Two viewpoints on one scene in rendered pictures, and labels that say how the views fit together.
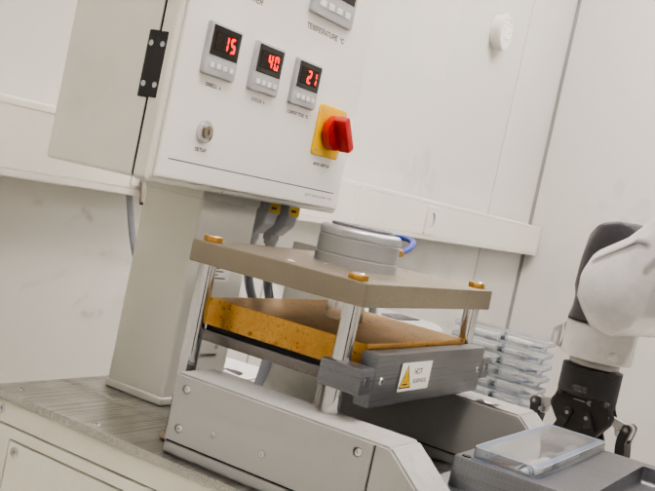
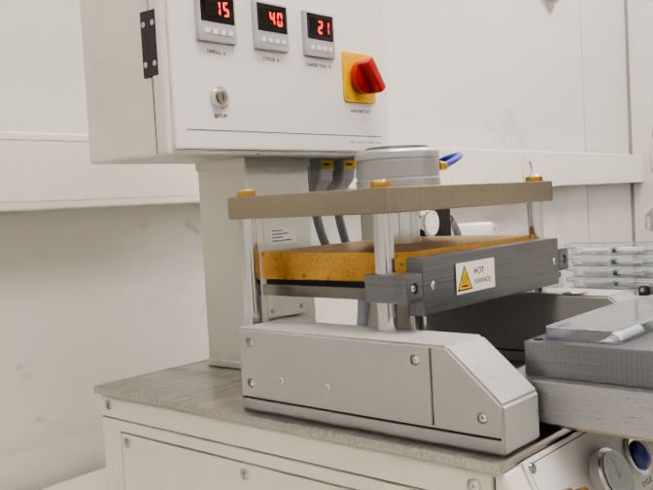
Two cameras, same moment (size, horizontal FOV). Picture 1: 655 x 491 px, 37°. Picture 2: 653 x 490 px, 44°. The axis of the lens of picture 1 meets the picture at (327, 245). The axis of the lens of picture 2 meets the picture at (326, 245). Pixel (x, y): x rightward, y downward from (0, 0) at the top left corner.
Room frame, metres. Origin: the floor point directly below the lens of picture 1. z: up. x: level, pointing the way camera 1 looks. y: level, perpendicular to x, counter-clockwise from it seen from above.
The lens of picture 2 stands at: (0.15, -0.10, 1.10)
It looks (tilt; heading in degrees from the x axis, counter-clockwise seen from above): 3 degrees down; 11
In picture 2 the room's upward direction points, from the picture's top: 3 degrees counter-clockwise
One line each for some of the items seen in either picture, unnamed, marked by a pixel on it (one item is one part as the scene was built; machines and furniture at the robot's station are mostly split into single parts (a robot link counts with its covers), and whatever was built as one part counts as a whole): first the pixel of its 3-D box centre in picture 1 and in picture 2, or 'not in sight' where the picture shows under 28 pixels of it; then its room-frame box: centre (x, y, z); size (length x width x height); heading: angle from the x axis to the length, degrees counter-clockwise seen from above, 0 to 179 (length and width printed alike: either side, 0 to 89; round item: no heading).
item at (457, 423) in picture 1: (451, 424); (547, 324); (1.00, -0.17, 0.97); 0.26 x 0.05 x 0.07; 59
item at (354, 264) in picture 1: (331, 285); (386, 216); (0.96, -0.01, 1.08); 0.31 x 0.24 x 0.13; 149
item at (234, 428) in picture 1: (305, 454); (373, 377); (0.77, -0.02, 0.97); 0.25 x 0.05 x 0.07; 59
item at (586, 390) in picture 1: (585, 400); not in sight; (1.23, -0.36, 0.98); 0.08 x 0.08 x 0.09
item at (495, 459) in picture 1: (542, 456); (632, 325); (0.81, -0.21, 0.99); 0.18 x 0.06 x 0.02; 149
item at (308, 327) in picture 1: (349, 311); (406, 234); (0.93, -0.03, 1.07); 0.22 x 0.17 x 0.10; 149
